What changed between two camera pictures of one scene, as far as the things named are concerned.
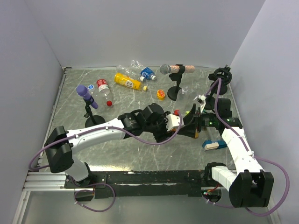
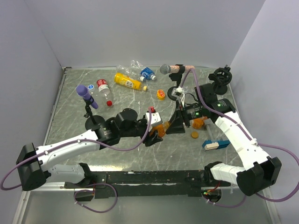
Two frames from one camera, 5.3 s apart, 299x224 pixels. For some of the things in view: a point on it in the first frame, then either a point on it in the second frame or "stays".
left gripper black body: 159,129 -> 139,129
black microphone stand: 173,91 stays
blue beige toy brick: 213,144 stays
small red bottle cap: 109,103 stays
